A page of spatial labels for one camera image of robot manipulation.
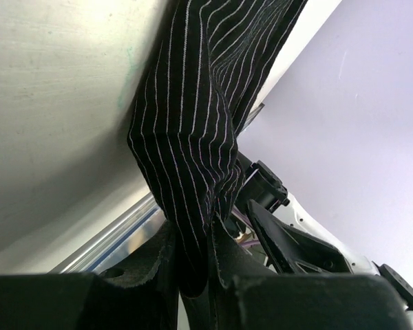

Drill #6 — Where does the aluminium rail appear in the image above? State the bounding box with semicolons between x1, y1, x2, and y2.
244;102;264;127
51;193;165;274

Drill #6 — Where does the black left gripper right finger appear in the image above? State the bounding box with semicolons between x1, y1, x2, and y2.
208;219;410;330

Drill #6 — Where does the aluminium right side rail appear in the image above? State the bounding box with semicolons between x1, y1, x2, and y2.
244;102;264;127

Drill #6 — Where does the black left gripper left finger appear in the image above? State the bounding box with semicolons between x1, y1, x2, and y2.
0;222;178;329

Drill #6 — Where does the aluminium front rail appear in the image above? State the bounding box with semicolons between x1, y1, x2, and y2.
51;193;165;274

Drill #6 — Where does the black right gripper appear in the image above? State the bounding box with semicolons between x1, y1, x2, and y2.
232;153;351;274

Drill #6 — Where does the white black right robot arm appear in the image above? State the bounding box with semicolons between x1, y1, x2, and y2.
231;153;413;328

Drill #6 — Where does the black striped underwear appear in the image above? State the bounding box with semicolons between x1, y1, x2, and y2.
127;0;305;298

